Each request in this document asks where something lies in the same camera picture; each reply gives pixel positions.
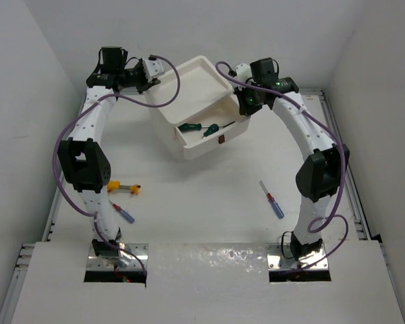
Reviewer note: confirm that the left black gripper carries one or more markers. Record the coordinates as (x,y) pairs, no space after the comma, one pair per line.
(146,85)

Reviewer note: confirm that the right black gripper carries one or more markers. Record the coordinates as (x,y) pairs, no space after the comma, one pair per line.
(245,107)

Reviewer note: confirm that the white pull-out drawer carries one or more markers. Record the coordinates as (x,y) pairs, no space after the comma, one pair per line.
(222,112)

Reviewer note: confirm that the white drawer cabinet box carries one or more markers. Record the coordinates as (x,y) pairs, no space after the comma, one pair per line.
(201,86)

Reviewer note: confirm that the small stubby green screwdriver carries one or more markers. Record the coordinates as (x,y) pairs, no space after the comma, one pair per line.
(211,130)

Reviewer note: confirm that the long green screwdriver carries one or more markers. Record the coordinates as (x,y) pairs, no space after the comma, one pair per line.
(186,127)

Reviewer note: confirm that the red blue screwdriver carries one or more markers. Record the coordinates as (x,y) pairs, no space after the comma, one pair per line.
(274,205)
(123,213)

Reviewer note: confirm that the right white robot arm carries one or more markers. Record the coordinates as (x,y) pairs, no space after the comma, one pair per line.
(321,178)

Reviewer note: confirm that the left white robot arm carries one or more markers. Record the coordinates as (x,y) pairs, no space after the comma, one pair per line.
(78,153)

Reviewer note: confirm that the yellow clamp tool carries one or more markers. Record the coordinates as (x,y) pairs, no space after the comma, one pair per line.
(118,186)

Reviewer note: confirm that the white front cover board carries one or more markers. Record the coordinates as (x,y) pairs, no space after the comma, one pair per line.
(207,283)

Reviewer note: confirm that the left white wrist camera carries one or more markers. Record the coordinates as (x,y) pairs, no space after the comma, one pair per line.
(153,68)

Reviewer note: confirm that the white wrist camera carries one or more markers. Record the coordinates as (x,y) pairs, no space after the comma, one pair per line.
(243,72)
(153,68)

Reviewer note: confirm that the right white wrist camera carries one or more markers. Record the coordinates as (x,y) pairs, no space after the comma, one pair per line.
(243,72)

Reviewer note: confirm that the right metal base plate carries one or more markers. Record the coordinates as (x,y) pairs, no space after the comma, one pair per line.
(280,258)

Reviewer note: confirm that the metal base plate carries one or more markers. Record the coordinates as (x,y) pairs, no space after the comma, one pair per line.
(122,260)
(280,258)

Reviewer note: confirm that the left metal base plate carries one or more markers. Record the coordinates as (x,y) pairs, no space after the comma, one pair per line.
(122,260)

